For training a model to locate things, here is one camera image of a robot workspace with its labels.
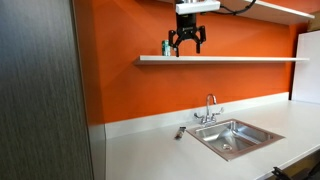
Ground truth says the long white wall shelf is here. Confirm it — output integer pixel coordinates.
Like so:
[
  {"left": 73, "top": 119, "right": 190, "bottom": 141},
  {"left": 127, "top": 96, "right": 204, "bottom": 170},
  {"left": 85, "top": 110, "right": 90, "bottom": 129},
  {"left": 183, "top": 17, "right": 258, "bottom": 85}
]
[{"left": 133, "top": 54, "right": 310, "bottom": 66}]

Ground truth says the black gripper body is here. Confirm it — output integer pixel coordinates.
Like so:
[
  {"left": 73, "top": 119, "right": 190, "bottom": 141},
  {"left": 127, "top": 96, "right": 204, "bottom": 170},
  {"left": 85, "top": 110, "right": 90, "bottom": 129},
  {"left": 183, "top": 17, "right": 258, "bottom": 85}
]
[{"left": 175, "top": 13, "right": 198, "bottom": 40}]

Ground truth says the brown cardboard box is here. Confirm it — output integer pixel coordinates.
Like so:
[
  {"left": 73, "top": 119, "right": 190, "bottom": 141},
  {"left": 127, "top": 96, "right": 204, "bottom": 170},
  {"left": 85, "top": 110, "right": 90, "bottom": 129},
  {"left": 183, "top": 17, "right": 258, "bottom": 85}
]
[{"left": 306, "top": 11, "right": 320, "bottom": 33}]

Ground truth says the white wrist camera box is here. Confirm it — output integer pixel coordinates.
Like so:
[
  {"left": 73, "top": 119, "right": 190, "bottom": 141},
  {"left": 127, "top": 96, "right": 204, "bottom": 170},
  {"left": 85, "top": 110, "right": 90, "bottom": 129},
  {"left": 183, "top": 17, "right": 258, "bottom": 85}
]
[{"left": 175, "top": 0, "right": 222, "bottom": 15}]

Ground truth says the white backsplash strip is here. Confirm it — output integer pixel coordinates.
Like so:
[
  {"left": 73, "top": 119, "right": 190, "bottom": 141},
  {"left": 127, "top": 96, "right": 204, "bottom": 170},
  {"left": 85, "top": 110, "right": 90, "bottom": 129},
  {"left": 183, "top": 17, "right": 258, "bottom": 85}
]
[{"left": 104, "top": 92, "right": 290, "bottom": 140}]

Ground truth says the white side panel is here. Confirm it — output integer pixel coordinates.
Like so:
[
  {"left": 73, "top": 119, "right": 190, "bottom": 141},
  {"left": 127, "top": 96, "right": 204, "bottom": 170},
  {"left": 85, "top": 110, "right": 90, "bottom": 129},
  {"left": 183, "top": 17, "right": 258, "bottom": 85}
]
[{"left": 291, "top": 29, "right": 320, "bottom": 105}]

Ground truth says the green soda can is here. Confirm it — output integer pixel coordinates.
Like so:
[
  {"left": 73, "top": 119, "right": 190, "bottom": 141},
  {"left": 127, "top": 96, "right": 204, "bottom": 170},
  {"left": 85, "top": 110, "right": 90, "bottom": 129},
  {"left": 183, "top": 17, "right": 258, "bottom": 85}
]
[{"left": 161, "top": 39, "right": 172, "bottom": 57}]

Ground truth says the chrome faucet with handles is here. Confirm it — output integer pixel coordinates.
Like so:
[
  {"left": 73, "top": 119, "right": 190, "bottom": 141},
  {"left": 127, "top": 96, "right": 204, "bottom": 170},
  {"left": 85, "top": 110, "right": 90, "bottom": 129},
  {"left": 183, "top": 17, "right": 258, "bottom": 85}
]
[{"left": 193, "top": 93, "right": 225, "bottom": 127}]

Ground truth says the dark wood-grain cabinet panel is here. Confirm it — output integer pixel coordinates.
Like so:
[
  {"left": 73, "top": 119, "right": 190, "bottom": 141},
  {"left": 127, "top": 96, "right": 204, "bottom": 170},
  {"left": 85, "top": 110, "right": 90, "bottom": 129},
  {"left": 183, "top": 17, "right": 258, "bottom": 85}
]
[{"left": 0, "top": 0, "right": 94, "bottom": 180}]

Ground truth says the stainless steel sink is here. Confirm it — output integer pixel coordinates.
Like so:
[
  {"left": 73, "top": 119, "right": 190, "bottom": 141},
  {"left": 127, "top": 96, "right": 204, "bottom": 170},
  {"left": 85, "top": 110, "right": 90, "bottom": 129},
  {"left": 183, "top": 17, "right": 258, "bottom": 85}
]
[{"left": 185, "top": 118, "right": 286, "bottom": 163}]

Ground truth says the dark blue snack bar wrapper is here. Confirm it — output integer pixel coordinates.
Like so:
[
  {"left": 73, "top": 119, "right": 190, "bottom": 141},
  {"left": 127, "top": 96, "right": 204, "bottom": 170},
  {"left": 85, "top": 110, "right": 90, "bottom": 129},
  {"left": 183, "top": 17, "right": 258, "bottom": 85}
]
[{"left": 174, "top": 126, "right": 187, "bottom": 141}]

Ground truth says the black clamp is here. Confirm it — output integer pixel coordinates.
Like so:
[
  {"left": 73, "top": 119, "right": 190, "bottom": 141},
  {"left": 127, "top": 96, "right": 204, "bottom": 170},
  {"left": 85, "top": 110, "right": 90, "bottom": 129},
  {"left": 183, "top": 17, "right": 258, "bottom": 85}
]
[{"left": 271, "top": 166, "right": 292, "bottom": 180}]

